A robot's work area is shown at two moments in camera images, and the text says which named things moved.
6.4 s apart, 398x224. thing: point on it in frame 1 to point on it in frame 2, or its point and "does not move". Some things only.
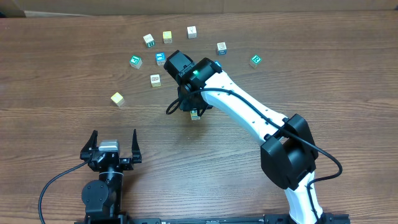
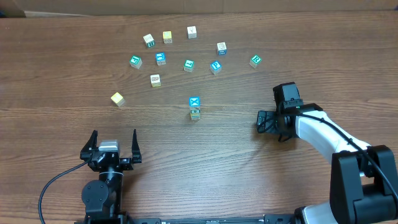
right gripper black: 187,105 to 264,115
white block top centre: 191,32 does not move
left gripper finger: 137,156 does not move
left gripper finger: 90,145 does not move
